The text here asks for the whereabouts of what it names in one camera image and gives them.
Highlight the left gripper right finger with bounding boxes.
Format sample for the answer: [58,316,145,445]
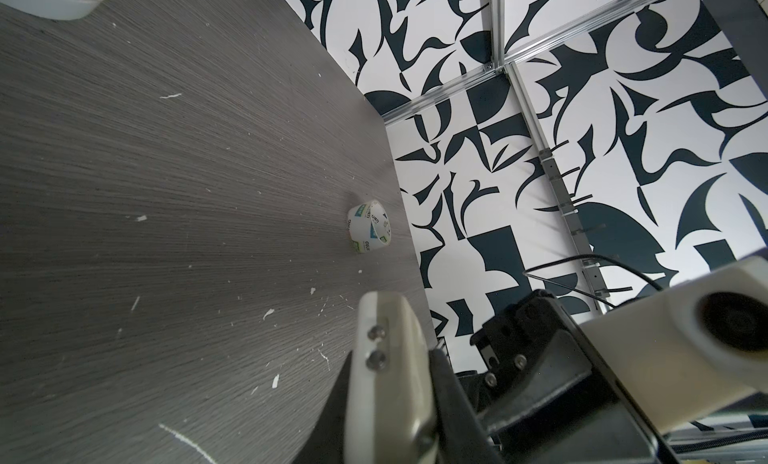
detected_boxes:
[429,349,502,463]

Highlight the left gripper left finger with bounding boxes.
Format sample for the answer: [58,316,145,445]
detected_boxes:
[293,352,352,464]

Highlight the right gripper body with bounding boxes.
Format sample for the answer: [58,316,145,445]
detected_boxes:
[463,290,678,463]

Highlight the white remote control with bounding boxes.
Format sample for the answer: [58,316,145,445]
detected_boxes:
[343,291,439,463]

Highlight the clear tape roll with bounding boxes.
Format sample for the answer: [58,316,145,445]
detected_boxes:
[347,200,392,254]

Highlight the black wall hook rail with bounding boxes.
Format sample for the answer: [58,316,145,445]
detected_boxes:
[538,149,612,314]

